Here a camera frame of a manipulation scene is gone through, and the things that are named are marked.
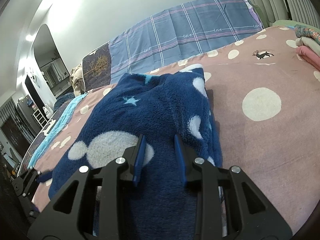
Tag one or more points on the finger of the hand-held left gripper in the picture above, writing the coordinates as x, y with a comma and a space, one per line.
25, 180

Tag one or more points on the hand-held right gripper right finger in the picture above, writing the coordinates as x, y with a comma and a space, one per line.
180, 160

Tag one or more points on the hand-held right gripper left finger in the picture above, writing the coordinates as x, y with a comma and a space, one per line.
138, 160

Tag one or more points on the blue fleece star-print garment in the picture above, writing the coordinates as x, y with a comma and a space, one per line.
155, 110

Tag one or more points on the dark wooden cabinet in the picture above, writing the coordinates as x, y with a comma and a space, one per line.
15, 135

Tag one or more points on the dark printed bed sheet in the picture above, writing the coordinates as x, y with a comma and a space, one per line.
47, 130

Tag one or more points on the white small shelf rack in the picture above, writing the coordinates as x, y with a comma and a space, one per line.
40, 117

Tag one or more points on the pink dotted blanket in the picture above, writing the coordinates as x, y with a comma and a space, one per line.
250, 142

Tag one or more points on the white figurine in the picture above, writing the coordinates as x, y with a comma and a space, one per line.
47, 110

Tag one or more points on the dark teal blanket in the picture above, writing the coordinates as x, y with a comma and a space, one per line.
63, 101

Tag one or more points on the beige crumpled cloth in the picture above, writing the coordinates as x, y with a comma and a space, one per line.
77, 81

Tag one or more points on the dark tree-print pillow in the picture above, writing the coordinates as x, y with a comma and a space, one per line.
97, 67

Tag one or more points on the lilac pillowcase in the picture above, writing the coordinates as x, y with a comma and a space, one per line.
252, 12

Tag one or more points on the pink folded cloth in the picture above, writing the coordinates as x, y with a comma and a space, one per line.
311, 56

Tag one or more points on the green cloth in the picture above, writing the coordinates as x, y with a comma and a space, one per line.
285, 23

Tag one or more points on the beige folded cloth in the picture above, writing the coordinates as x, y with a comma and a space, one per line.
310, 45

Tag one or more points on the floral folded cloth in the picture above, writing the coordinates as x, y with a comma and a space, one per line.
308, 32

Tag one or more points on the black wall screen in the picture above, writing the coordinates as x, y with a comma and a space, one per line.
32, 90

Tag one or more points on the white round wall ornament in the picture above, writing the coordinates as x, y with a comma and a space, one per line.
34, 78

